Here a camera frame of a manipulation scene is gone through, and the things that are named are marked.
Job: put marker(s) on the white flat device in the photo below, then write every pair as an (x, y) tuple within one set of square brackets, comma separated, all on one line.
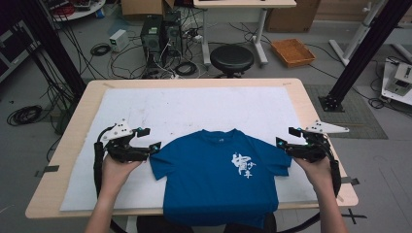
[(398, 82)]

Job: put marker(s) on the person's dark trousers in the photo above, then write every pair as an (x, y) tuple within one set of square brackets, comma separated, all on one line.
[(152, 225)]

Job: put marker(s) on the black metal frame post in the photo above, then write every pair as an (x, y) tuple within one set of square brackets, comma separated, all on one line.
[(366, 48), (48, 42)]

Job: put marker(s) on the person's left hand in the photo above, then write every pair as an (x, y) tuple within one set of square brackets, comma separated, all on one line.
[(115, 176)]

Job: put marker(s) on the grey floor mat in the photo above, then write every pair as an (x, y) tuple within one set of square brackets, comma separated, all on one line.
[(356, 116)]

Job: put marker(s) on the white desk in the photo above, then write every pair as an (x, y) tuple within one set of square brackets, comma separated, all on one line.
[(243, 3)]

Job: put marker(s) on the round white table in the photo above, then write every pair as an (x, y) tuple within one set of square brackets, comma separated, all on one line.
[(81, 8)]

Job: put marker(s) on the person's right hand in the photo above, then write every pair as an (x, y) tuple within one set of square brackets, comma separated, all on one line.
[(319, 173)]

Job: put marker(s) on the blue t-shirt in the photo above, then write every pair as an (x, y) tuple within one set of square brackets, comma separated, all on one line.
[(213, 187)]

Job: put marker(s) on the orange woven basket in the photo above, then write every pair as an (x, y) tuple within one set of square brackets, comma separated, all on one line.
[(293, 52)]

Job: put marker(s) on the white foam mat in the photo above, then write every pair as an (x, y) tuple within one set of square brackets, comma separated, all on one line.
[(194, 106)]

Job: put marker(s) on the small white box device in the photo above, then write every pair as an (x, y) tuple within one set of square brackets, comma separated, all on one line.
[(118, 39)]

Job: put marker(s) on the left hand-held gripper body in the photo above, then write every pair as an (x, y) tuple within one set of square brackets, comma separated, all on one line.
[(124, 152)]

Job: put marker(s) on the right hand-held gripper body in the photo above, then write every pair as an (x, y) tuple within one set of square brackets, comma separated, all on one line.
[(312, 150)]

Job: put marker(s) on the cardboard box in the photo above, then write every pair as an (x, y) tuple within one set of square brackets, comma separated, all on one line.
[(142, 6), (291, 16)]

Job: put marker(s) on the black tape strip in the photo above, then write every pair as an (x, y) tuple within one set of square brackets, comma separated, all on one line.
[(48, 169), (351, 181)]

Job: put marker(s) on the black tape cross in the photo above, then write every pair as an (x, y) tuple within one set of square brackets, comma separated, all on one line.
[(352, 216)]

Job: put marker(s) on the black computer tower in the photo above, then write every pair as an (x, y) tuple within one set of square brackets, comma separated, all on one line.
[(173, 35), (151, 39)]

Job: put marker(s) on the white metal stand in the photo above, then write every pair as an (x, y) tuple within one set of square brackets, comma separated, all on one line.
[(356, 35)]

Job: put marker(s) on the black round stool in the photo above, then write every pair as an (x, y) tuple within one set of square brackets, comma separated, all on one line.
[(232, 58)]

